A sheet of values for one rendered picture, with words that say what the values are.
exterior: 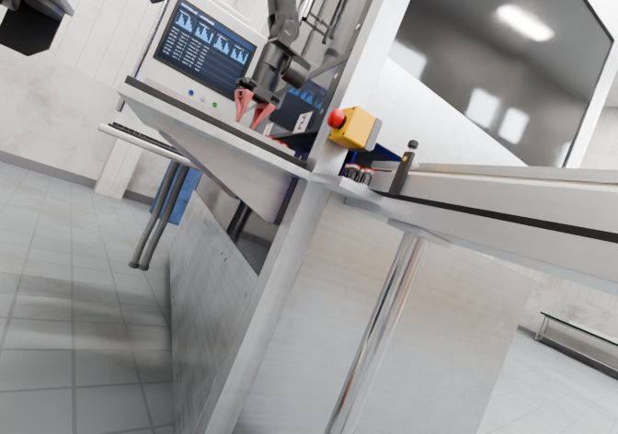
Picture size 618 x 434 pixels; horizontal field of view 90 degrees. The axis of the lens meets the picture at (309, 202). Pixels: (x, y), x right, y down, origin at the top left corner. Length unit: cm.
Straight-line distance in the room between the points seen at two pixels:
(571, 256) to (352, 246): 48
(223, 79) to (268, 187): 102
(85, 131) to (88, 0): 152
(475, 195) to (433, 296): 57
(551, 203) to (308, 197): 45
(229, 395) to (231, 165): 52
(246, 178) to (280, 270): 23
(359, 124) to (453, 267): 58
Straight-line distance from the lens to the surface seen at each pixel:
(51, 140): 484
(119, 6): 505
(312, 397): 94
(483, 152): 107
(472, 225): 50
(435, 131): 92
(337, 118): 65
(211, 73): 171
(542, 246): 45
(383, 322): 63
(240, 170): 76
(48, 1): 107
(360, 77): 78
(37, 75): 485
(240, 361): 80
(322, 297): 80
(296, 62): 86
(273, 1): 85
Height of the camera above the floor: 79
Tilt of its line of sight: 2 degrees up
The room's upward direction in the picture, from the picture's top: 22 degrees clockwise
